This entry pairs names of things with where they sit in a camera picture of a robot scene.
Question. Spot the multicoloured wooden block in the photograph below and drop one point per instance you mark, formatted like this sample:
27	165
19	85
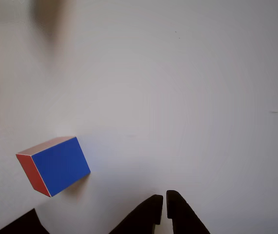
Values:
59	165

